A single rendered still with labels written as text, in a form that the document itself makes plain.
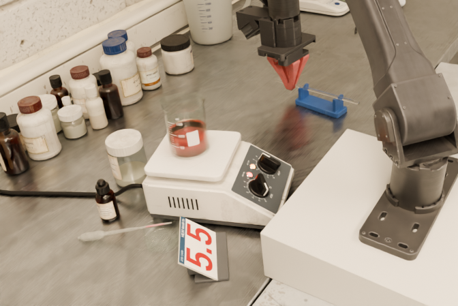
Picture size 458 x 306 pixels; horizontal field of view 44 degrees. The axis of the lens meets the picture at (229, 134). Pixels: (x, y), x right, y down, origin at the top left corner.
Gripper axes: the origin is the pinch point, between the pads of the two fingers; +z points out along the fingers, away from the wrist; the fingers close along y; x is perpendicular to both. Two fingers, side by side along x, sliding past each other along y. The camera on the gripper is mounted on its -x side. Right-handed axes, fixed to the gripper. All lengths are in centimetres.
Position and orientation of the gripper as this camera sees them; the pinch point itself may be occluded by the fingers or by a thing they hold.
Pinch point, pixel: (289, 84)
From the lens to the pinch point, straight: 113.0
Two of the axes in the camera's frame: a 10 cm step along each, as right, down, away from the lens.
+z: 1.3, 8.5, 5.1
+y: -6.9, 4.5, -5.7
